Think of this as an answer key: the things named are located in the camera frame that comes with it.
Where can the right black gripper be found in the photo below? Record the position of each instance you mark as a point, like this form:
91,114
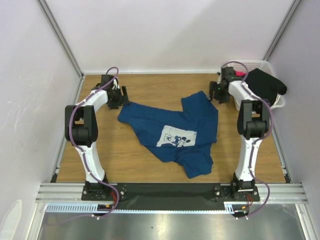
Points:
218,92

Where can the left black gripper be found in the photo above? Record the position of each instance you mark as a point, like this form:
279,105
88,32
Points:
123,100

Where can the blue printed t shirt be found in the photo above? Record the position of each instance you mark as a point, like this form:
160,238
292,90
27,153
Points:
183,137

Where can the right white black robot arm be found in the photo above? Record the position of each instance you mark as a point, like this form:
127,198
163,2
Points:
253,124

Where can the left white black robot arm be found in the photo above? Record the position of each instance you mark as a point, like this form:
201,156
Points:
81,130

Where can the red garment in basket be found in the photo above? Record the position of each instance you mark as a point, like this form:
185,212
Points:
240,73

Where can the black t shirt in basket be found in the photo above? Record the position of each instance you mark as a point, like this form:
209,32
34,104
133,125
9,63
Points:
265,85

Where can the white plastic laundry basket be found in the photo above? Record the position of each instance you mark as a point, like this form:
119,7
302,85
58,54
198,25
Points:
263,65

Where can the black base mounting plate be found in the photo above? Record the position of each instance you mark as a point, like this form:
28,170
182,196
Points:
171,196

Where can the left aluminium frame post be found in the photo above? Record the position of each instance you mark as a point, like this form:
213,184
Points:
49,16

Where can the aluminium frame post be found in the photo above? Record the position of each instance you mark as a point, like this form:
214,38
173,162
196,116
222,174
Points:
294,6
49,16

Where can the right aluminium frame post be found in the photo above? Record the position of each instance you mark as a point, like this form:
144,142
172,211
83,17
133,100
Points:
294,6

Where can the grey slotted cable duct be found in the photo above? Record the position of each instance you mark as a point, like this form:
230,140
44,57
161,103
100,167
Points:
103,208

